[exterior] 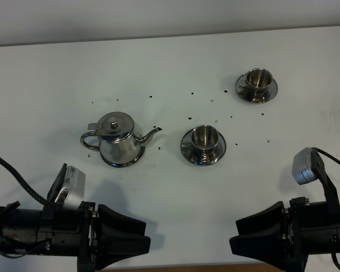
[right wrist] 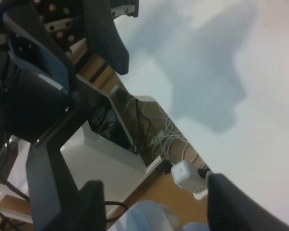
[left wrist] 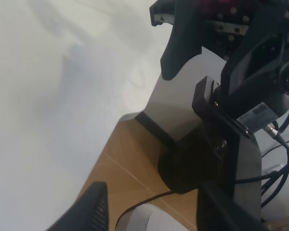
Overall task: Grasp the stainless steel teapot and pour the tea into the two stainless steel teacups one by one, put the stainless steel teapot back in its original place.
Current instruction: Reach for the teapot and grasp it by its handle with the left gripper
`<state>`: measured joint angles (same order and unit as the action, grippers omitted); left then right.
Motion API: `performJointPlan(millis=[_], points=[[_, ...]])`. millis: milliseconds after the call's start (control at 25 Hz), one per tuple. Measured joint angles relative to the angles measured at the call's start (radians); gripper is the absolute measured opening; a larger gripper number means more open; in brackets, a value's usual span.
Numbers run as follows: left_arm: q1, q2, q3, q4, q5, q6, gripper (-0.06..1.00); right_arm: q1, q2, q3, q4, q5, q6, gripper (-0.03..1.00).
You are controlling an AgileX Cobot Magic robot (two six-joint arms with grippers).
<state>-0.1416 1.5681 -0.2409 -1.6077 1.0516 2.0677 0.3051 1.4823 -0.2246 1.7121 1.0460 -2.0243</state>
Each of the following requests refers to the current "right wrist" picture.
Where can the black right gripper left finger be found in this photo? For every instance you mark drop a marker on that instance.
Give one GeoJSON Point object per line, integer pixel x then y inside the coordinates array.
{"type": "Point", "coordinates": [102, 36]}

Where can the blue jeans knee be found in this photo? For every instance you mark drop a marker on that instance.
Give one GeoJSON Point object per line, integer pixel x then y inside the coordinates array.
{"type": "Point", "coordinates": [152, 216]}

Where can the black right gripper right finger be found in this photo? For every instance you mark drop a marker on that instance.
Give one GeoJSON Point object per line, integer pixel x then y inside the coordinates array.
{"type": "Point", "coordinates": [229, 209]}

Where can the white power adapter box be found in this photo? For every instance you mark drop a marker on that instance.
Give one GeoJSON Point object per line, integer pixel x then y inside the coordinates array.
{"type": "Point", "coordinates": [191, 178]}

